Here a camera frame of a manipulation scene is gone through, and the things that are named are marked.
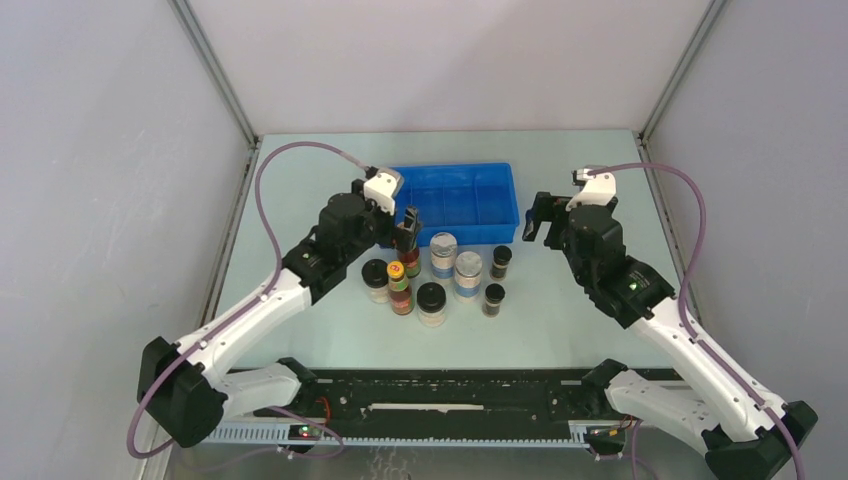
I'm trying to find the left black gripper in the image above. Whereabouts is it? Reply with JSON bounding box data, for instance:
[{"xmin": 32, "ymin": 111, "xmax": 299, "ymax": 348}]
[{"xmin": 342, "ymin": 180, "xmax": 422, "ymax": 265}]

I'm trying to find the red sauce bottle green label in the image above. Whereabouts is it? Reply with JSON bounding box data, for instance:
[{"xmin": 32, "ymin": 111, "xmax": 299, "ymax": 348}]
[{"xmin": 396, "ymin": 246, "xmax": 421, "ymax": 278}]

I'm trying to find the silver lid jar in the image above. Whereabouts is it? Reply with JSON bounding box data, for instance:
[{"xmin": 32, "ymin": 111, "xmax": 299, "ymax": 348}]
[
  {"xmin": 453, "ymin": 251, "xmax": 483, "ymax": 303},
  {"xmin": 429, "ymin": 232, "xmax": 458, "ymax": 284}
]

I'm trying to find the red sauce bottle yellow cap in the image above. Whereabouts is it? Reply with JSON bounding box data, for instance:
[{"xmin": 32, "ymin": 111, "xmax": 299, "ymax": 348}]
[{"xmin": 387, "ymin": 261, "xmax": 414, "ymax": 315}]

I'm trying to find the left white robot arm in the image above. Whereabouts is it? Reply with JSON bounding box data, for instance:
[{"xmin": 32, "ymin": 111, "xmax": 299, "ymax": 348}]
[{"xmin": 137, "ymin": 169, "xmax": 416, "ymax": 448}]

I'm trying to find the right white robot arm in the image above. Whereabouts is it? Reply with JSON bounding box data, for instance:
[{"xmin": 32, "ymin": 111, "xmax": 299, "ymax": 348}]
[{"xmin": 522, "ymin": 192, "xmax": 818, "ymax": 479}]

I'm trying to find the small dark bottle rear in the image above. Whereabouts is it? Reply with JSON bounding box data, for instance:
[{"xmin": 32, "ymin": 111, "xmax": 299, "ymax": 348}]
[{"xmin": 490, "ymin": 245, "xmax": 513, "ymax": 281}]

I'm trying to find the small dark bottle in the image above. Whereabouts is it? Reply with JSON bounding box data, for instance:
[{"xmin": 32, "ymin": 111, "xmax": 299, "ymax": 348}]
[
  {"xmin": 482, "ymin": 283, "xmax": 506, "ymax": 317},
  {"xmin": 490, "ymin": 245, "xmax": 513, "ymax": 281}
]

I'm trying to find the black lid jar left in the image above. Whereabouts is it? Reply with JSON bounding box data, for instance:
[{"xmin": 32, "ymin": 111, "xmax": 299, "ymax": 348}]
[{"xmin": 361, "ymin": 259, "xmax": 389, "ymax": 304}]

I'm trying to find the black lid jar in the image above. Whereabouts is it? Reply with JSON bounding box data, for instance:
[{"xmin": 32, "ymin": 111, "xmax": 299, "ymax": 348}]
[
  {"xmin": 361, "ymin": 259, "xmax": 389, "ymax": 304},
  {"xmin": 416, "ymin": 282, "xmax": 447, "ymax": 328}
]

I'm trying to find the blue plastic bin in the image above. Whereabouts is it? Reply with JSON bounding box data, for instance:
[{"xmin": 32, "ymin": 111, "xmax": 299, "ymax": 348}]
[{"xmin": 394, "ymin": 162, "xmax": 520, "ymax": 248}]

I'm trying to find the black lid jar front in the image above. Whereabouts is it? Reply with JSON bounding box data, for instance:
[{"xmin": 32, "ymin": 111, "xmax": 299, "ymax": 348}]
[{"xmin": 416, "ymin": 282, "xmax": 447, "ymax": 328}]

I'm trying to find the silver lid jar front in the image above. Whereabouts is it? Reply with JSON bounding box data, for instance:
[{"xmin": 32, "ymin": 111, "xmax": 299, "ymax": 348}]
[{"xmin": 453, "ymin": 251, "xmax": 483, "ymax": 303}]

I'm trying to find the small dark bottle front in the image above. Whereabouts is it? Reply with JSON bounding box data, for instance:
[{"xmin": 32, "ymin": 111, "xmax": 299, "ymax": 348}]
[{"xmin": 482, "ymin": 283, "xmax": 506, "ymax": 317}]

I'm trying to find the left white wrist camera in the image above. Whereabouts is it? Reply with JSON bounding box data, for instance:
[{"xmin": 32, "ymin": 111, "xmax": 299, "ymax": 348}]
[{"xmin": 363, "ymin": 167, "xmax": 404, "ymax": 215}]

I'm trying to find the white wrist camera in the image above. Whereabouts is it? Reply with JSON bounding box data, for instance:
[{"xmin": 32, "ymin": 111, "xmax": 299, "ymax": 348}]
[
  {"xmin": 363, "ymin": 167, "xmax": 404, "ymax": 215},
  {"xmin": 566, "ymin": 167, "xmax": 617, "ymax": 211}
]

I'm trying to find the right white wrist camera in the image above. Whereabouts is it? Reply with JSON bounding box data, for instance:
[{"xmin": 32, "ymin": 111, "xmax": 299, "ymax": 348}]
[{"xmin": 566, "ymin": 167, "xmax": 617, "ymax": 211}]

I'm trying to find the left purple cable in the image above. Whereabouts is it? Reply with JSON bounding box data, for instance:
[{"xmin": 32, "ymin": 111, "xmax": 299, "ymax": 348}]
[{"xmin": 127, "ymin": 140, "xmax": 372, "ymax": 460}]

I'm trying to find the purple cable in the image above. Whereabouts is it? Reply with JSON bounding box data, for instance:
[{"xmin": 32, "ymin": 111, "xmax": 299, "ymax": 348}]
[
  {"xmin": 127, "ymin": 140, "xmax": 372, "ymax": 460},
  {"xmin": 592, "ymin": 162, "xmax": 806, "ymax": 480}
]

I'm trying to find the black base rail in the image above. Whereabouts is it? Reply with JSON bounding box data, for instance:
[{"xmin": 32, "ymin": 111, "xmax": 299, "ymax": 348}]
[{"xmin": 288, "ymin": 368, "xmax": 624, "ymax": 442}]

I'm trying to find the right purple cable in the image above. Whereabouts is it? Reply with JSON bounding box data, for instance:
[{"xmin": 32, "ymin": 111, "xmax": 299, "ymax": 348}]
[{"xmin": 592, "ymin": 162, "xmax": 806, "ymax": 480}]

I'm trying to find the white slotted cable duct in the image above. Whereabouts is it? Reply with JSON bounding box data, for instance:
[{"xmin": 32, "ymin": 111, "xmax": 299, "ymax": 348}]
[{"xmin": 201, "ymin": 423, "xmax": 601, "ymax": 449}]

